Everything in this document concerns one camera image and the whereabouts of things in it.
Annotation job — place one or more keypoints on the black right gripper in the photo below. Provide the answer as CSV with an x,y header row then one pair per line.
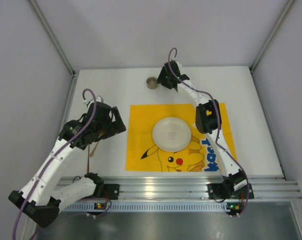
x,y
164,78

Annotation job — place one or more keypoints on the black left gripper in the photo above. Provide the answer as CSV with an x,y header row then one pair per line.
x,y
117,119

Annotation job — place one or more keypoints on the yellow Pikachu placemat cloth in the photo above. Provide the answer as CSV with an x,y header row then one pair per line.
x,y
144,155

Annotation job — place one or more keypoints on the white round plate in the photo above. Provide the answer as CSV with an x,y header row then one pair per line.
x,y
171,134

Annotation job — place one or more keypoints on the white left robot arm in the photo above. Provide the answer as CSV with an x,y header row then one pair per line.
x,y
39,199

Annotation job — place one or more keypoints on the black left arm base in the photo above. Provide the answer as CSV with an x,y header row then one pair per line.
x,y
109,191

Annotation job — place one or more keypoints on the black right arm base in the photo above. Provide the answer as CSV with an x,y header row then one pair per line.
x,y
223,192

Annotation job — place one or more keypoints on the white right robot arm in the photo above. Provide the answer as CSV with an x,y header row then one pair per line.
x,y
208,121

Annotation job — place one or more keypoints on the gold spoon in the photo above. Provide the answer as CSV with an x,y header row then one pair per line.
x,y
92,153

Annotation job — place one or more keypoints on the copper fork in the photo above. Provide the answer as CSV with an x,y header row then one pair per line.
x,y
88,158

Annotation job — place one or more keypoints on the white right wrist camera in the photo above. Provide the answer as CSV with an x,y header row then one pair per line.
x,y
178,63

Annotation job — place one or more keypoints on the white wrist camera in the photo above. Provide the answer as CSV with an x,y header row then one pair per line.
x,y
98,99
178,63

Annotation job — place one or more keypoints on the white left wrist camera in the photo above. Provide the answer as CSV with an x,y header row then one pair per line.
x,y
98,99

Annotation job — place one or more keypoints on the white slotted cable duct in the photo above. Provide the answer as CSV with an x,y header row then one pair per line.
x,y
159,207

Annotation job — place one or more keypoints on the left aluminium frame post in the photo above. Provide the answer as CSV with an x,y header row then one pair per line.
x,y
34,6

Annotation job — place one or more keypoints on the aluminium frame post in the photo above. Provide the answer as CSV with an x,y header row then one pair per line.
x,y
289,5
34,6

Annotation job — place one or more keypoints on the right aluminium frame post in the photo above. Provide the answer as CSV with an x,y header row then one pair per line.
x,y
289,5

